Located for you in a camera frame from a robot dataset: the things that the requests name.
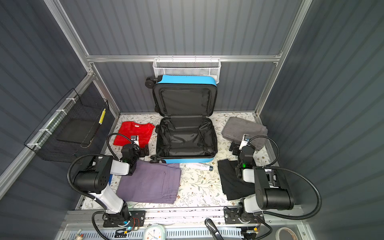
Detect red t-shirt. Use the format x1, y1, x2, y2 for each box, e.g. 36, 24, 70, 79
118, 121, 155, 148

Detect purple trousers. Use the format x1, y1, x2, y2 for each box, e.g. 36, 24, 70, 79
116, 160, 182, 204

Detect black t-shirt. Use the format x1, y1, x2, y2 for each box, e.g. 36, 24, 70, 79
218, 159, 255, 201

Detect white cream tube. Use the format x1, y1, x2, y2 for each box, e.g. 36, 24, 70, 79
186, 163, 213, 172

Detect blue hardshell suitcase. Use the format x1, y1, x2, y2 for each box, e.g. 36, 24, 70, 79
145, 75, 218, 164

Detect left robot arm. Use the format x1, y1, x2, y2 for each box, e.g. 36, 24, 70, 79
67, 144, 149, 227

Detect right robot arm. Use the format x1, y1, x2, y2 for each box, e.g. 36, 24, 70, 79
229, 142, 295, 223

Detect grey folded towel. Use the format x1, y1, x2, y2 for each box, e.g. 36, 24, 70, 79
222, 117, 268, 144

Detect yellow marker in basket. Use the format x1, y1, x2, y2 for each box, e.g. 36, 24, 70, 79
98, 109, 106, 125

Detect small white clock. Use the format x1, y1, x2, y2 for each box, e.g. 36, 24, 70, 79
142, 224, 167, 240

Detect white tape roll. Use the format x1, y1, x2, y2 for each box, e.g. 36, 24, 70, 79
275, 227, 299, 240

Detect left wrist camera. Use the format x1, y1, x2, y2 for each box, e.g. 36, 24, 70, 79
131, 136, 139, 145

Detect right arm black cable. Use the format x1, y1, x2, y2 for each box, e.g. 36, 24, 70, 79
248, 135, 322, 221

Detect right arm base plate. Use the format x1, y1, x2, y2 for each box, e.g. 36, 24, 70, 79
223, 207, 265, 225

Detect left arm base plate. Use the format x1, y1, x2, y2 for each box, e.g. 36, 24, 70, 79
103, 211, 146, 228

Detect black wire wall basket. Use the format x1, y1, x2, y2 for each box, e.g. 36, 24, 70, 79
24, 84, 115, 163

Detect black handle tool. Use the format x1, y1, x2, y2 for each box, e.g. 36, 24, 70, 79
205, 218, 223, 240

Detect white wire mesh basket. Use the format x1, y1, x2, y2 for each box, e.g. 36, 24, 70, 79
153, 56, 222, 84

